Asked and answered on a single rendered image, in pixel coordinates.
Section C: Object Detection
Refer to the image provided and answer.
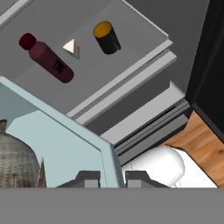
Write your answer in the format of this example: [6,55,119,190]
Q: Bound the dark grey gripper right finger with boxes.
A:
[124,170,173,189]

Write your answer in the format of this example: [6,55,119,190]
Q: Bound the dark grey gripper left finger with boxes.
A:
[54,170,102,189]

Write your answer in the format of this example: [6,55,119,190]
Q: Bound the pale blue tupperware box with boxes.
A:
[0,76,125,189]

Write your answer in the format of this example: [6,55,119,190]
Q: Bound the grey fridge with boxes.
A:
[0,0,212,167]

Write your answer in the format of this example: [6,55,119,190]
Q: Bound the black fridge door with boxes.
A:
[185,0,224,144]

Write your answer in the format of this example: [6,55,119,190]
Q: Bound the white rounded object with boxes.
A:
[121,146,219,189]

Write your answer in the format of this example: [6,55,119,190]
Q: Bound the reddish-brown food piece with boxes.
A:
[36,157,47,189]

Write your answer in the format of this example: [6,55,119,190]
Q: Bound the dark red bottle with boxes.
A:
[18,32,74,84]

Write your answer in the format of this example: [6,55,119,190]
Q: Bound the white wedge with coloured side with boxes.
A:
[62,38,81,60]

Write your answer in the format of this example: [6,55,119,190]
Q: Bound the black cup with orange inside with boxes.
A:
[92,20,122,55]

